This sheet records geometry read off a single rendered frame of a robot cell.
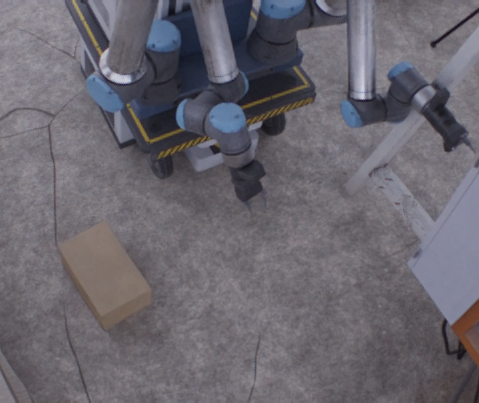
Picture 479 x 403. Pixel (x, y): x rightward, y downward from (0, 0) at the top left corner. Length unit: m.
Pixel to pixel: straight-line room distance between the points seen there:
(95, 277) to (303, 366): 0.77
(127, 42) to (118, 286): 0.83
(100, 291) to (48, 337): 0.27
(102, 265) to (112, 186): 0.42
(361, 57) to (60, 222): 1.26
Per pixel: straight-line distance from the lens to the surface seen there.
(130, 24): 1.89
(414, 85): 2.10
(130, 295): 2.33
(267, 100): 2.56
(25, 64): 3.13
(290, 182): 2.76
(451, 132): 2.05
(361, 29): 2.02
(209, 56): 1.99
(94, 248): 2.41
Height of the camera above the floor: 2.28
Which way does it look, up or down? 58 degrees down
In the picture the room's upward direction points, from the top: 15 degrees clockwise
